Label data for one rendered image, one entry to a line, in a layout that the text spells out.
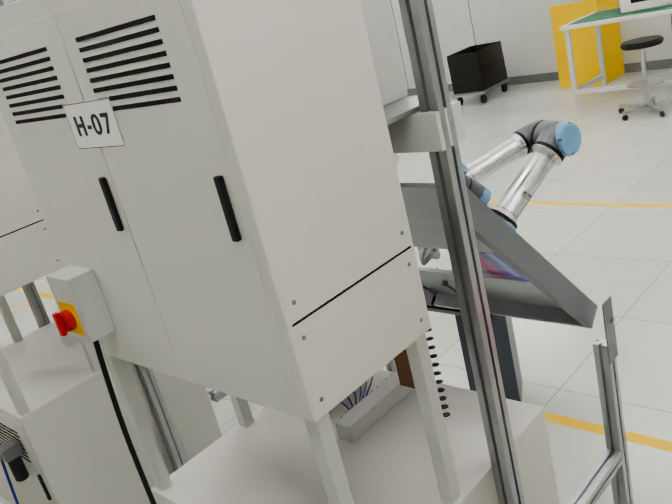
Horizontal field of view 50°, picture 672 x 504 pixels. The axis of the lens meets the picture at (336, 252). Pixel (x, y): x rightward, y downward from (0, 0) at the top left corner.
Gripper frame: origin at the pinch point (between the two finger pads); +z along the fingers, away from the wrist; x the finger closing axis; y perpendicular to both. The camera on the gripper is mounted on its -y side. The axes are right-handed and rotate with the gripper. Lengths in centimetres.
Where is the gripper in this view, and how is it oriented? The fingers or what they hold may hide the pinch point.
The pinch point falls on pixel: (423, 260)
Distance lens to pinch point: 230.6
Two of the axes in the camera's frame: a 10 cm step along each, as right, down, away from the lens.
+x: -7.2, -0.7, 6.9
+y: 6.2, 3.9, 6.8
